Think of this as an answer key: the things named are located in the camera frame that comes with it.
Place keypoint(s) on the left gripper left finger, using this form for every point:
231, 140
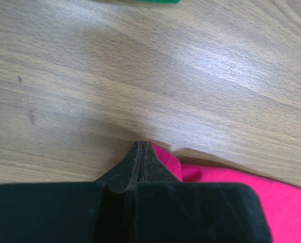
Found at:
98, 211

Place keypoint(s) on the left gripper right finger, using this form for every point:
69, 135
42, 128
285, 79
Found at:
168, 210

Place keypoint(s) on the pink t shirt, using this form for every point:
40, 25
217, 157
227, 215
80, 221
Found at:
281, 201

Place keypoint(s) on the folded green t shirt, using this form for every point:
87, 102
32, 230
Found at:
160, 1

